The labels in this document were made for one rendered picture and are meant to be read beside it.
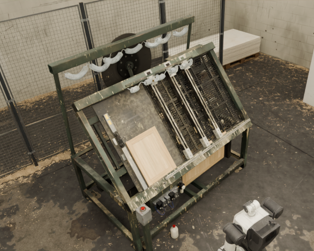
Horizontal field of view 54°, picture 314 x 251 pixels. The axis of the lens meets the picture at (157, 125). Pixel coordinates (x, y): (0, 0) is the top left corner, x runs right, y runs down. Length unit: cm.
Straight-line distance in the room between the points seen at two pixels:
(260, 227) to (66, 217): 292
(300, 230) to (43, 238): 332
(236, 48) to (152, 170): 527
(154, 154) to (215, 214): 133
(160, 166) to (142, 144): 34
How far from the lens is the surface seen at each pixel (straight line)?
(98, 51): 366
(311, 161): 544
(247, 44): 845
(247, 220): 261
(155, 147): 361
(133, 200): 340
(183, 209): 420
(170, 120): 371
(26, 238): 469
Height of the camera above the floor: 340
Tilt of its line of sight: 34 degrees down
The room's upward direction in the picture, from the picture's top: 6 degrees counter-clockwise
